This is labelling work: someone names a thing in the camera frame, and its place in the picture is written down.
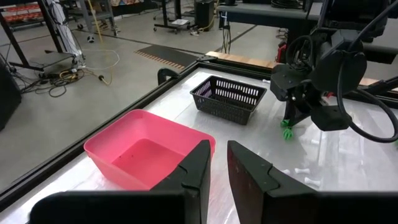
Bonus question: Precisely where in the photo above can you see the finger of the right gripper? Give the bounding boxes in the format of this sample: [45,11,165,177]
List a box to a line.
[270,63,312,126]
[294,99,353,131]

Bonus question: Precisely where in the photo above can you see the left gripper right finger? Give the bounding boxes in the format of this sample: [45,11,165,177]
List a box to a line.
[226,139,398,224]

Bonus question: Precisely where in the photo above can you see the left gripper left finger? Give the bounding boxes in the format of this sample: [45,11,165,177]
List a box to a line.
[29,139,212,224]

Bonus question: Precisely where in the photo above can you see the red black equipment box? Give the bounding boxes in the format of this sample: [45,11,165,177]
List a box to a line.
[275,41,287,64]

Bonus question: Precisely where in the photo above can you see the light wooden table board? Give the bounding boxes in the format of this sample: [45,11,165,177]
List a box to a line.
[205,51,382,88]

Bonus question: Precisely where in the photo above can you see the pink plastic bin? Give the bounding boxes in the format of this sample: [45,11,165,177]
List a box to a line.
[83,108,217,191]

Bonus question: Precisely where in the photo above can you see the black slotted plastic basket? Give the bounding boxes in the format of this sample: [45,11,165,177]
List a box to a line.
[189,75,267,126]

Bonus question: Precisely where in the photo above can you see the grey desk with pole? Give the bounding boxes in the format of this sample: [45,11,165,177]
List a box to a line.
[216,2,323,32]

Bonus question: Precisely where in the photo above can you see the black computer tower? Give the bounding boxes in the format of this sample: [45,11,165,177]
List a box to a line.
[194,0,215,32]

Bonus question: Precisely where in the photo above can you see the black orange-striped floor mat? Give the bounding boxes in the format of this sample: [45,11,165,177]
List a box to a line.
[134,44,200,71]

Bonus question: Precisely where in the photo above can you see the black rolling stand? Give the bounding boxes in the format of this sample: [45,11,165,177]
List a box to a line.
[153,0,191,34]

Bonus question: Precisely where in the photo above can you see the grey metal cart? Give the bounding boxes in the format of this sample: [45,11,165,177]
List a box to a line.
[67,0,119,37]

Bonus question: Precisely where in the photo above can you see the yellow pole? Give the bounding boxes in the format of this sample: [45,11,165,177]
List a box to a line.
[86,0,104,44]

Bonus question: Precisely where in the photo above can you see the black cabinet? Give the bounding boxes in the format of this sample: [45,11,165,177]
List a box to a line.
[0,58,22,131]

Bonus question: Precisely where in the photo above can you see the black metal stand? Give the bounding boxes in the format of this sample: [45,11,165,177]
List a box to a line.
[0,0,83,74]

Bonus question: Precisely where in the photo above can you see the red storage shelf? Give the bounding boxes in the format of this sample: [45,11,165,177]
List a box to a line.
[0,1,44,30]

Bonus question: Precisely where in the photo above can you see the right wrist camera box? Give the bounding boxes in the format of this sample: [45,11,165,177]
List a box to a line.
[310,49,368,96]

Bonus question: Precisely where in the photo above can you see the coiled black cable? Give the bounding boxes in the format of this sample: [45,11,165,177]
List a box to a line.
[270,0,307,9]

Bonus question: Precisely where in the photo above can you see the desk cable bundle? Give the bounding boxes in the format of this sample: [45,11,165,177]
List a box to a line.
[220,11,234,54]

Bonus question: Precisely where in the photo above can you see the black frame clamp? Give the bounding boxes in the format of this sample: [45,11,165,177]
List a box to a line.
[157,67,181,86]

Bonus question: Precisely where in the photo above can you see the yellow cable with black plug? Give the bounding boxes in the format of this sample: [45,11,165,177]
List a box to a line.
[98,73,113,87]

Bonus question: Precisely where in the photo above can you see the tangled floor cables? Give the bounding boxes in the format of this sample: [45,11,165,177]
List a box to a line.
[12,67,94,98]

